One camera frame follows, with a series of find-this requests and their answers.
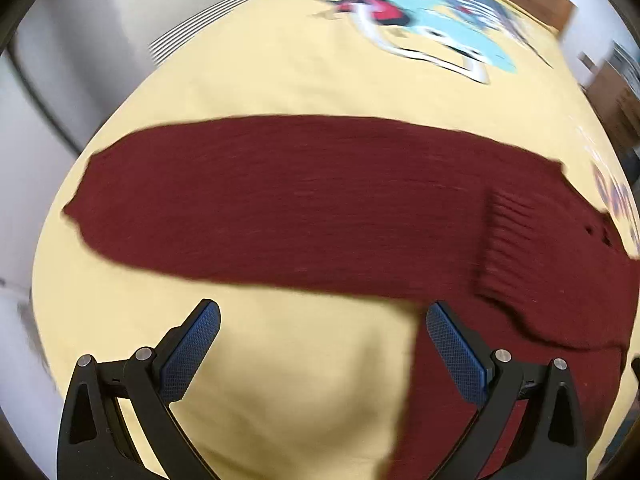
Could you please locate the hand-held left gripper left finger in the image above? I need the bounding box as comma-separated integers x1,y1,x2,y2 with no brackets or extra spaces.
57,298,222,480

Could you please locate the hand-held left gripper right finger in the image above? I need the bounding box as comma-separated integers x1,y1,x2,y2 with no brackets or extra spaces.
426,301,586,480

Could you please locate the large cardboard box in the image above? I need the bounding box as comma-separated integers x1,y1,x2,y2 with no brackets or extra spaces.
585,67,640,156

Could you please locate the maroon knitted sweater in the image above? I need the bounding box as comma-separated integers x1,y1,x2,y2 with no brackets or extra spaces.
62,115,640,480

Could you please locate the wooden headboard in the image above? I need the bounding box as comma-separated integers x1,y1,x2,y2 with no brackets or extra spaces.
505,0,576,36

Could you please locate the yellow cartoon printed blanket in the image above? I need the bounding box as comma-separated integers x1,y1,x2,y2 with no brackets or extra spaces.
31,0,640,480

